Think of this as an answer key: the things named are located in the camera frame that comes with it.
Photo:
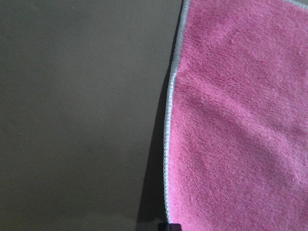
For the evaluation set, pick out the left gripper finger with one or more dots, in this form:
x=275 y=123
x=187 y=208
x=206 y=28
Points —
x=169 y=227

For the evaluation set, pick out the pink towel with white edge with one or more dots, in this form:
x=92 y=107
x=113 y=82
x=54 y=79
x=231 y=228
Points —
x=236 y=123

